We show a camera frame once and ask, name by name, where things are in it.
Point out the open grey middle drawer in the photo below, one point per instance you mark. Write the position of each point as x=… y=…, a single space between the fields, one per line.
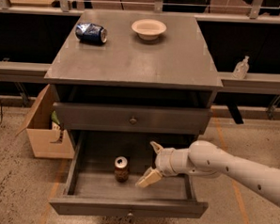
x=92 y=190

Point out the grey wooden drawer cabinet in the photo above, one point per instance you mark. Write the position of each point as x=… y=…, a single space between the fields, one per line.
x=175 y=70

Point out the white paper bowl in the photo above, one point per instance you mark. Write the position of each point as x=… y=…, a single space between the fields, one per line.
x=148 y=29

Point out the open cardboard box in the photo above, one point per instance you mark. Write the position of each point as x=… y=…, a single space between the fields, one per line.
x=46 y=141

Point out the orange soda can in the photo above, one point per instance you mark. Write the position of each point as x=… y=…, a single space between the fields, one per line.
x=121 y=169

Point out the closed grey top drawer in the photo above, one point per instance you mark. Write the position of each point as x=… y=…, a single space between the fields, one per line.
x=134 y=119

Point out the grey metal railing shelf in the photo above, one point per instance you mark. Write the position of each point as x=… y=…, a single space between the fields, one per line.
x=266 y=83

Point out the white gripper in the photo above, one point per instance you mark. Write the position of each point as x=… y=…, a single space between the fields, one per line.
x=164 y=162

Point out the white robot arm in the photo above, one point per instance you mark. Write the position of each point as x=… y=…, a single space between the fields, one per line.
x=208 y=160

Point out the crushed blue soda can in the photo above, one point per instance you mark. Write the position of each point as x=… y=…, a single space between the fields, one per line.
x=91 y=32

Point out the clear hand sanitizer bottle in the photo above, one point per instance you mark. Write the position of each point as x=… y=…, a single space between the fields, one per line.
x=241 y=68

